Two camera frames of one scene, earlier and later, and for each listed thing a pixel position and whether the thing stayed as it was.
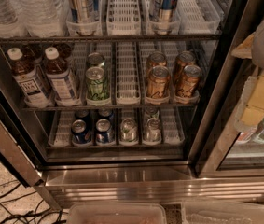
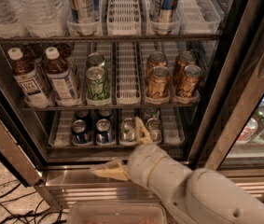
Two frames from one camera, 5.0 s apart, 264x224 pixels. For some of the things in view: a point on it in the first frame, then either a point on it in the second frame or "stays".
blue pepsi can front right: (104, 133) stays
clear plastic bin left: (118, 213) stays
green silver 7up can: (129, 132) stays
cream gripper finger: (244, 50) to (142, 133)
